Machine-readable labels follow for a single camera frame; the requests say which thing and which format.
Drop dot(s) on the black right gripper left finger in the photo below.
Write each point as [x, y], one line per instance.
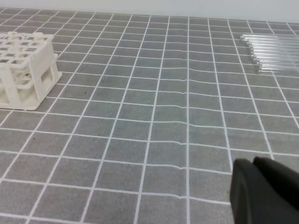
[254, 201]

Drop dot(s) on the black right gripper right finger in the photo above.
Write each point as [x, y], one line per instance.
[283, 180]

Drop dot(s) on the clear test tube pile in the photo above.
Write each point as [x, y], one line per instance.
[273, 52]

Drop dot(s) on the grey grid tablecloth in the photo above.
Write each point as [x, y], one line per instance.
[145, 122]

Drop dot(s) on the white test tube rack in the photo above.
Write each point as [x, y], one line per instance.
[28, 69]

